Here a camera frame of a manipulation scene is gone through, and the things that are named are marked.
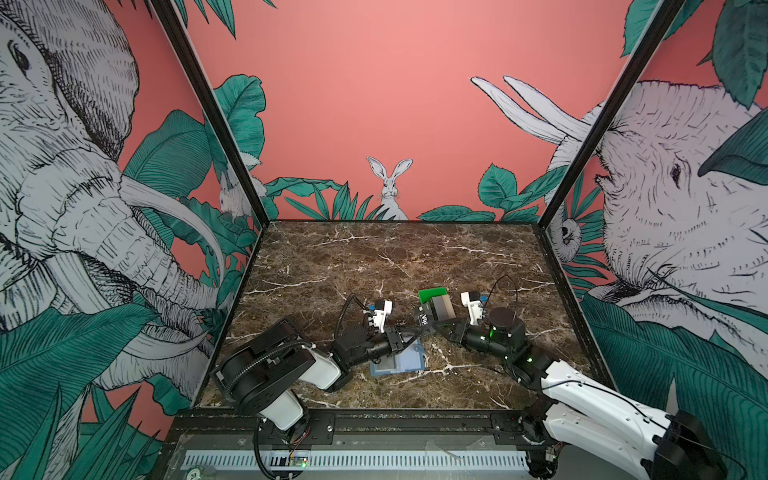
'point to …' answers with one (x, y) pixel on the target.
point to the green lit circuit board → (299, 461)
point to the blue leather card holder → (411, 358)
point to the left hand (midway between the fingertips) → (424, 333)
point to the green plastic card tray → (427, 294)
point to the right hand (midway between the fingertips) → (431, 326)
